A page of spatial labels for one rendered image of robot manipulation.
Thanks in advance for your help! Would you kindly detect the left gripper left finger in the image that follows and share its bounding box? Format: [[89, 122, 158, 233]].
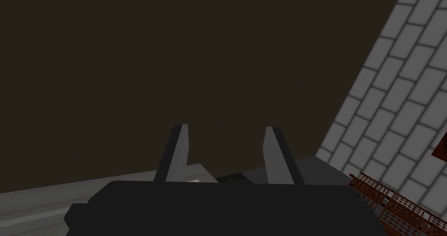
[[153, 124, 189, 183]]

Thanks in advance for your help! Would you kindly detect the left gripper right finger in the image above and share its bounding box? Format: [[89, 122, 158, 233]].
[[262, 126, 306, 186]]

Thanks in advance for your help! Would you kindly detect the brown lattice rack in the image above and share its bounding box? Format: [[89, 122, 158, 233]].
[[348, 171, 447, 236]]

